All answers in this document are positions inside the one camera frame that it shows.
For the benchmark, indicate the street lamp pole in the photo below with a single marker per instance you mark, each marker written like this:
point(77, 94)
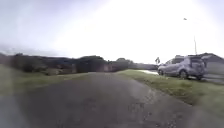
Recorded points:
point(195, 41)

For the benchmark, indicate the road sign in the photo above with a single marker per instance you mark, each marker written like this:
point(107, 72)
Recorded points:
point(157, 60)

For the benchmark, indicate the dark roofed building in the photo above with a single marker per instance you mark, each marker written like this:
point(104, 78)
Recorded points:
point(213, 63)

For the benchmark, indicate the grey asphalt path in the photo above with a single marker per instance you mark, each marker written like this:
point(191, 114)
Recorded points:
point(100, 100)

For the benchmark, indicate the grassy slope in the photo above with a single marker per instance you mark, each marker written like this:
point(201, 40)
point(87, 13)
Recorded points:
point(173, 86)

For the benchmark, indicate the long hedge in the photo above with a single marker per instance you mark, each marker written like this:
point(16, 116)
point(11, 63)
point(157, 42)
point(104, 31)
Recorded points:
point(66, 63)

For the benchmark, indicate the grass verge with kerb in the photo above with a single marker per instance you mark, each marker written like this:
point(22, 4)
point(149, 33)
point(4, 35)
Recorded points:
point(23, 78)

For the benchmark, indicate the grey car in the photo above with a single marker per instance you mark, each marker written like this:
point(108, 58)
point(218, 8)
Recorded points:
point(183, 66)

